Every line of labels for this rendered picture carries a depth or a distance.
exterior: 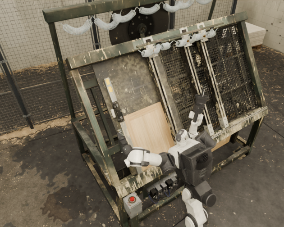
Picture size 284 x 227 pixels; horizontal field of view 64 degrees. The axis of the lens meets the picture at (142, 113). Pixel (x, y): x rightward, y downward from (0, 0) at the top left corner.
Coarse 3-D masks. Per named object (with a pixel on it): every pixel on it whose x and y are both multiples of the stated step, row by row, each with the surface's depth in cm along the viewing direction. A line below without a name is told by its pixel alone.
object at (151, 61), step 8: (144, 40) 211; (152, 40) 215; (152, 48) 215; (152, 56) 215; (152, 64) 219; (152, 72) 221; (160, 80) 223; (160, 88) 223; (160, 96) 225; (168, 104) 226; (168, 112) 226; (168, 120) 229; (176, 128) 230; (176, 144) 232
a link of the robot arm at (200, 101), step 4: (196, 96) 194; (200, 96) 193; (204, 96) 196; (208, 96) 196; (196, 100) 196; (200, 100) 194; (204, 100) 194; (196, 104) 196; (200, 104) 196; (204, 104) 199; (196, 108) 197; (200, 108) 195
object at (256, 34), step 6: (246, 24) 653; (252, 24) 651; (234, 30) 618; (252, 30) 614; (258, 30) 612; (264, 30) 616; (252, 36) 610; (258, 36) 620; (252, 42) 624; (258, 42) 633; (252, 48) 651; (258, 48) 647; (228, 54) 610
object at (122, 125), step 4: (104, 80) 201; (108, 88) 203; (112, 88) 204; (108, 92) 204; (112, 92) 204; (112, 96) 204; (112, 100) 204; (116, 100) 206; (112, 104) 207; (116, 116) 209; (120, 124) 208; (124, 124) 209; (120, 128) 212; (124, 128) 209; (124, 132) 209; (128, 132) 211; (128, 136) 211; (128, 140) 211; (128, 144) 211; (132, 144) 213; (136, 168) 215; (140, 168) 216; (140, 172) 216
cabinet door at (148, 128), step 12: (144, 108) 221; (156, 108) 227; (132, 120) 215; (144, 120) 221; (156, 120) 227; (132, 132) 215; (144, 132) 221; (156, 132) 227; (168, 132) 232; (144, 144) 221; (156, 144) 227; (168, 144) 233; (144, 168) 220
